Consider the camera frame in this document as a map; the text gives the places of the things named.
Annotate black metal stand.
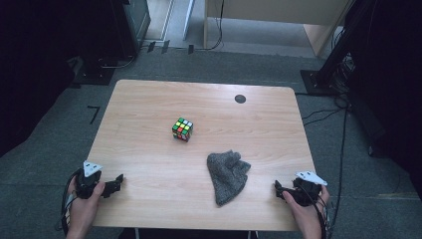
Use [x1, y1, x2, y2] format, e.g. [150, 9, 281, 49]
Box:
[300, 0, 379, 98]

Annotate left hand-held gripper cable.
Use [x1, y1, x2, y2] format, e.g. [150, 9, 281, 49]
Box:
[54, 168, 84, 235]

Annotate grey fluffy glove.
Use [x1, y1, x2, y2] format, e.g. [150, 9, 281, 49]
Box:
[206, 149, 252, 207]

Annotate person's left hand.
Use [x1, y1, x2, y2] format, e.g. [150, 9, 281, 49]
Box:
[68, 182, 106, 233]

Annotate black cabinet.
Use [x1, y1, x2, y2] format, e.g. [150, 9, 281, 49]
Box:
[110, 0, 152, 61]

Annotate hanging black cable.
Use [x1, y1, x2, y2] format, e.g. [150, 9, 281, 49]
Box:
[195, 0, 226, 52]

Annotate black floor cables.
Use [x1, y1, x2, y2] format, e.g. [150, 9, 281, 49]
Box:
[294, 92, 351, 239]

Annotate person's right hand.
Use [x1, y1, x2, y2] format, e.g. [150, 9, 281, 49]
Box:
[283, 186, 330, 232]

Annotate beige wooden furniture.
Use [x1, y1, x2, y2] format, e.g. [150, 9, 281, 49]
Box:
[203, 0, 353, 58]

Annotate black curtain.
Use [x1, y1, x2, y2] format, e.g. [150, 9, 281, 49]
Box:
[344, 0, 422, 188]
[0, 0, 115, 157]

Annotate hand-held gripper cable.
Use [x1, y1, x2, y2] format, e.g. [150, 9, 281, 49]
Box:
[54, 168, 84, 235]
[303, 187, 333, 239]

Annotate multicoloured puzzle cube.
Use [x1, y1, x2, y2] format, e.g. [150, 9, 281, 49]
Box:
[171, 117, 194, 143]

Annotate black corner tape mark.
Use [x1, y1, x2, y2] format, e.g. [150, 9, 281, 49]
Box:
[87, 105, 102, 125]

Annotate black floor base plate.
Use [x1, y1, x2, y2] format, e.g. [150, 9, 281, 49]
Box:
[70, 57, 116, 88]

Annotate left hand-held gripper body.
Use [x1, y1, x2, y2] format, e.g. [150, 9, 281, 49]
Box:
[75, 160, 113, 200]

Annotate right hand-held gripper cable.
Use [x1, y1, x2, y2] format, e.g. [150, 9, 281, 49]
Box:
[303, 187, 333, 239]

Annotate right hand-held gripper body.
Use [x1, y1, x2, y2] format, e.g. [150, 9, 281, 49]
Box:
[292, 170, 328, 207]

